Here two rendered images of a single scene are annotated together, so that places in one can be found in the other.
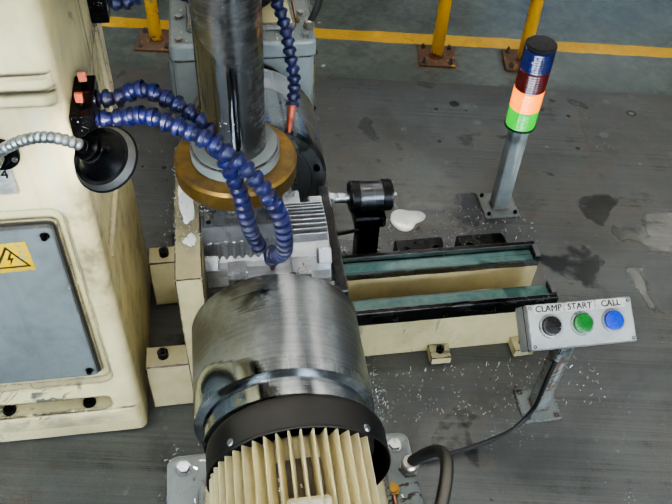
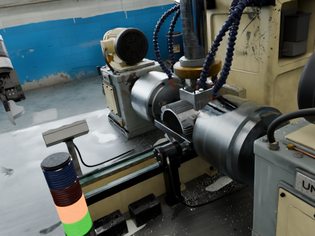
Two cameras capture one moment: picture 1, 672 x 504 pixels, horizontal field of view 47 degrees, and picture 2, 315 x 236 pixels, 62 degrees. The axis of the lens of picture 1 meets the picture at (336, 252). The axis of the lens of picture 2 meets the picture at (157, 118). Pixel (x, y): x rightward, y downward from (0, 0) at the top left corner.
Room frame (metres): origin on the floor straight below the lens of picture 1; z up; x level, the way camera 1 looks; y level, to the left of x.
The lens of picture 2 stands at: (1.78, -0.27, 1.48)
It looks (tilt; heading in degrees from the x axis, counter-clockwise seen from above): 24 degrees down; 165
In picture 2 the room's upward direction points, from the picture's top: 8 degrees counter-clockwise
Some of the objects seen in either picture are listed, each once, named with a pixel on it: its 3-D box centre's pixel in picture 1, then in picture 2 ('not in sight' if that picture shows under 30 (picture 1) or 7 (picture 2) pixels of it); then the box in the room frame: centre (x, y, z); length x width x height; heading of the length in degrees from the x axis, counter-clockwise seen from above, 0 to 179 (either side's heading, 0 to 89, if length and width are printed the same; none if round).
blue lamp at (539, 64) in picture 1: (538, 56); (59, 171); (1.28, -0.36, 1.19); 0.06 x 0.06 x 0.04
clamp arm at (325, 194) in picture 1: (332, 240); (172, 132); (0.93, 0.01, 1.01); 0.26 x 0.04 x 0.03; 11
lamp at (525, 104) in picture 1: (527, 96); (71, 205); (1.28, -0.36, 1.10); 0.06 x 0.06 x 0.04
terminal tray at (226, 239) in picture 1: (239, 219); (199, 96); (0.87, 0.16, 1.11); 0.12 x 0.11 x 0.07; 101
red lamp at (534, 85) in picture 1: (532, 77); (65, 189); (1.28, -0.36, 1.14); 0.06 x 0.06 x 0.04
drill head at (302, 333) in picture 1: (283, 406); (155, 97); (0.58, 0.06, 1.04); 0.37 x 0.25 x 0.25; 11
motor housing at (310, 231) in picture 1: (266, 257); (193, 120); (0.88, 0.12, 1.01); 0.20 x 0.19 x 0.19; 101
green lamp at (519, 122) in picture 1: (522, 115); (76, 220); (1.28, -0.36, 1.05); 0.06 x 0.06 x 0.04
